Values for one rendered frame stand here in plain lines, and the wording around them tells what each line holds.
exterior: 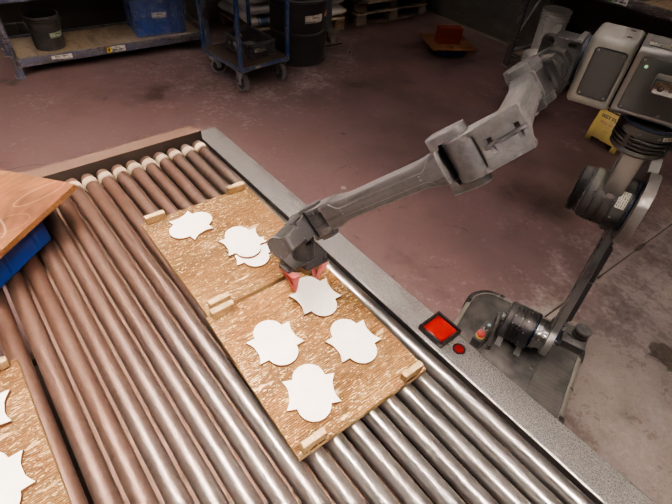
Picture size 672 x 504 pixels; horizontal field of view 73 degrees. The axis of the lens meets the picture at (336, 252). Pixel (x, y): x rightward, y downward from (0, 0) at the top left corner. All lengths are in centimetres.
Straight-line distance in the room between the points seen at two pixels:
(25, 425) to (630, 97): 145
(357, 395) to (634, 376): 185
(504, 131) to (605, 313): 218
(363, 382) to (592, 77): 87
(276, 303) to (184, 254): 31
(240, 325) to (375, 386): 35
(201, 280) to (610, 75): 109
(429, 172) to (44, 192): 106
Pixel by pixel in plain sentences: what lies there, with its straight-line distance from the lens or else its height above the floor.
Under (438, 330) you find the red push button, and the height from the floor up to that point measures 93.
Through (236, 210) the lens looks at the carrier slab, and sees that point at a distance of 143.
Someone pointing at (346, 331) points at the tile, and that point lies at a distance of 110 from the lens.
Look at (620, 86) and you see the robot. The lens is 127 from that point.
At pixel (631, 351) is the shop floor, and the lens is 276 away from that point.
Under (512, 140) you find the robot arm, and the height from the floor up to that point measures 149.
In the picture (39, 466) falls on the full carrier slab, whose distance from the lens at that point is 107.
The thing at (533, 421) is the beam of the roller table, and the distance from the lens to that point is 113.
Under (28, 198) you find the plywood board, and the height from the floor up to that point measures 104.
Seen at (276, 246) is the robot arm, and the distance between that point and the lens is 101.
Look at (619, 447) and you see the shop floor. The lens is 240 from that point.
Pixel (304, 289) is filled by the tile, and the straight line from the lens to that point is 117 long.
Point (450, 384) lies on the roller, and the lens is 111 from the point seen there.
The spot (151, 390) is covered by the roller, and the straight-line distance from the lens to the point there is 109.
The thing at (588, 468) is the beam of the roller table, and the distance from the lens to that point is 114.
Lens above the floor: 183
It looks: 44 degrees down
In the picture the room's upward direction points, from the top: 5 degrees clockwise
